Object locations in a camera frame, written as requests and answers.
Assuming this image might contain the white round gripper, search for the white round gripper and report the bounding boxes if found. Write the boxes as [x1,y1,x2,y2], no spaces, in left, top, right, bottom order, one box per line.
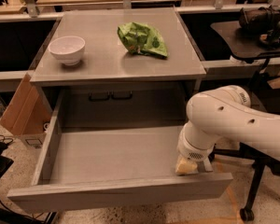
[175,133,213,175]

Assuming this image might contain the grey top drawer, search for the grey top drawer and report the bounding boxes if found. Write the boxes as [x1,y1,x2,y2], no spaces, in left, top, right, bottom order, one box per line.
[7,89,232,213]

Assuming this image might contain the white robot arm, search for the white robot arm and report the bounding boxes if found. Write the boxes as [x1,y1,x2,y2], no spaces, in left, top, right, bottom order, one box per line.
[175,86,280,175]

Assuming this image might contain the grey drawer cabinet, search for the grey drawer cabinet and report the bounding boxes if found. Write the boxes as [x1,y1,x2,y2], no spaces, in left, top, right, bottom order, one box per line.
[32,8,205,129]

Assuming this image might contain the black office chair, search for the black office chair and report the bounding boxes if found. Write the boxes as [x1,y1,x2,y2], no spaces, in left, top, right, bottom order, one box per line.
[209,72,280,222]

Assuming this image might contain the black side desk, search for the black side desk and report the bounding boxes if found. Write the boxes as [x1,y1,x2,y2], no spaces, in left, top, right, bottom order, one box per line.
[210,20,280,63]

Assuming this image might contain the green crumpled chip bag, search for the green crumpled chip bag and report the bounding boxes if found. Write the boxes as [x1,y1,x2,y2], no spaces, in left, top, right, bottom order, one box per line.
[117,21,168,59]

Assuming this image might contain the white ceramic bowl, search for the white ceramic bowl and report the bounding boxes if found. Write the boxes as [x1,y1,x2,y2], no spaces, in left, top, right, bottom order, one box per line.
[48,35,86,65]

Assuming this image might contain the brown cardboard box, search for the brown cardboard box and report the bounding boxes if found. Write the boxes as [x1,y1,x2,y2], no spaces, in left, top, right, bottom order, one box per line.
[0,74,51,135]

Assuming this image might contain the black device on desk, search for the black device on desk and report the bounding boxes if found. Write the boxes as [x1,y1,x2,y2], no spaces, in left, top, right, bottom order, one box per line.
[239,7,280,48]

